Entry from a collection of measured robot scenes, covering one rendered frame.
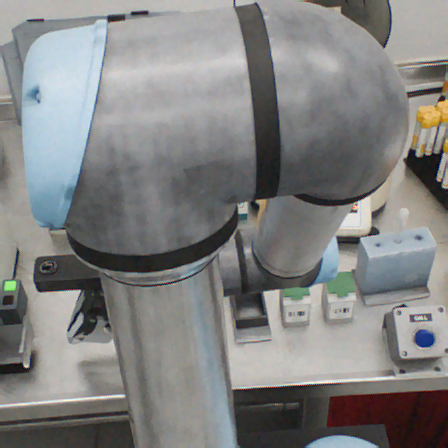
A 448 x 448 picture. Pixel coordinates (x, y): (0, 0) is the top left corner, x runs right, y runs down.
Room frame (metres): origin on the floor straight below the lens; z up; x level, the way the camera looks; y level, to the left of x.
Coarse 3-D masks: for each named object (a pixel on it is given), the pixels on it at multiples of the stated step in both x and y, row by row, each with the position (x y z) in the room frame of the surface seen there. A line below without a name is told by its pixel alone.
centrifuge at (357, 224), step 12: (384, 192) 0.86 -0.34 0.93; (360, 204) 0.84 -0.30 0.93; (372, 204) 0.85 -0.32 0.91; (384, 204) 0.87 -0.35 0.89; (348, 216) 0.82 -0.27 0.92; (360, 216) 0.82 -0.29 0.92; (348, 228) 0.80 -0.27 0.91; (360, 228) 0.80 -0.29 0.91; (372, 228) 0.82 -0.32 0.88; (348, 240) 0.80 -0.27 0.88
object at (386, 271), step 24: (360, 240) 0.72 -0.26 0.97; (384, 240) 0.71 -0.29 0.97; (408, 240) 0.71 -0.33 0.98; (432, 240) 0.70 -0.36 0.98; (360, 264) 0.71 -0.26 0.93; (384, 264) 0.68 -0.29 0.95; (408, 264) 0.69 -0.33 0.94; (360, 288) 0.69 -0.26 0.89; (384, 288) 0.69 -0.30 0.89; (408, 288) 0.69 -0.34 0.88
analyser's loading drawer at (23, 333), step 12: (24, 324) 0.66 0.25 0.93; (0, 336) 0.66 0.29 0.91; (12, 336) 0.66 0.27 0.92; (24, 336) 0.64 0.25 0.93; (0, 348) 0.64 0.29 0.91; (12, 348) 0.64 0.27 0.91; (24, 348) 0.63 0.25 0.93; (0, 360) 0.62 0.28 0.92; (12, 360) 0.62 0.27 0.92; (24, 360) 0.62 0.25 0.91
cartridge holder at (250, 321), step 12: (240, 300) 0.70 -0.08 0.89; (252, 300) 0.69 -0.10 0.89; (264, 300) 0.67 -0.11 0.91; (240, 312) 0.67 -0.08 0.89; (252, 312) 0.67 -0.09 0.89; (264, 312) 0.66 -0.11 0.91; (240, 324) 0.64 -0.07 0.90; (252, 324) 0.64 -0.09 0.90; (264, 324) 0.64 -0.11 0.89; (240, 336) 0.63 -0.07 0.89; (252, 336) 0.63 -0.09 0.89; (264, 336) 0.63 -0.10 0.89
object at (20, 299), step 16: (0, 208) 0.86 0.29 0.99; (0, 224) 0.84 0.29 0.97; (0, 240) 0.81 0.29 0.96; (0, 256) 0.79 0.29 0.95; (16, 256) 0.85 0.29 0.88; (0, 272) 0.77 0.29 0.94; (0, 288) 0.74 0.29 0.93; (16, 288) 0.74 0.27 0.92; (0, 304) 0.72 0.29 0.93; (16, 304) 0.71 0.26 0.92; (0, 320) 0.70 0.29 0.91; (16, 320) 0.70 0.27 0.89
